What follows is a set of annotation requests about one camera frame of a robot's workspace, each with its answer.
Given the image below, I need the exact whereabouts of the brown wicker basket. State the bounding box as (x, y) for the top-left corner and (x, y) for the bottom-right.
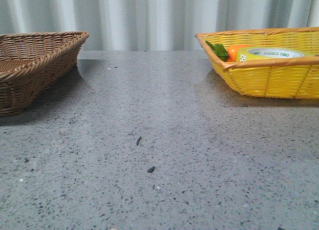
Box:
(0, 31), (89, 116)

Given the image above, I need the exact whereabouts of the yellow packing tape roll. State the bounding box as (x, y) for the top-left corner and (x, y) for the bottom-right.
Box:
(236, 46), (315, 62)

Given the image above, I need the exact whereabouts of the yellow wicker basket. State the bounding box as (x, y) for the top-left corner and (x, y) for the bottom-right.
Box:
(196, 27), (319, 99)

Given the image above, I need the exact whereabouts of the orange toy carrot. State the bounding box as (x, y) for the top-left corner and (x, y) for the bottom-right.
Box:
(205, 40), (250, 62)

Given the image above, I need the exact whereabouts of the white pleated curtain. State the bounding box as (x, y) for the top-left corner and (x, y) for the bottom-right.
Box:
(0, 0), (319, 51)

